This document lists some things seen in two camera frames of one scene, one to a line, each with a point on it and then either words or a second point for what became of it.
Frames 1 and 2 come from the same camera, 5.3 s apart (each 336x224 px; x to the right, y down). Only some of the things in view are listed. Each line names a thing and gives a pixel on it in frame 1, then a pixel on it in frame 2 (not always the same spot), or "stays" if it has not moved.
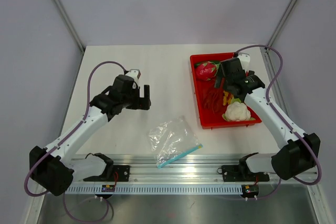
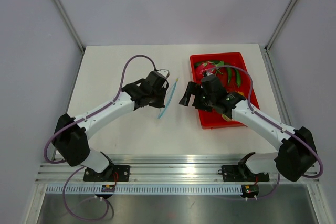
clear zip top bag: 171,140 → 169,98
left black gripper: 143,103 → 159,104
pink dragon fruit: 207,71 stays
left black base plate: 123,172 stays
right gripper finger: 223,70 → 193,88
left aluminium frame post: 62,12 stays
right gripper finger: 218,82 → 185,99
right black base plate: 241,173 stays
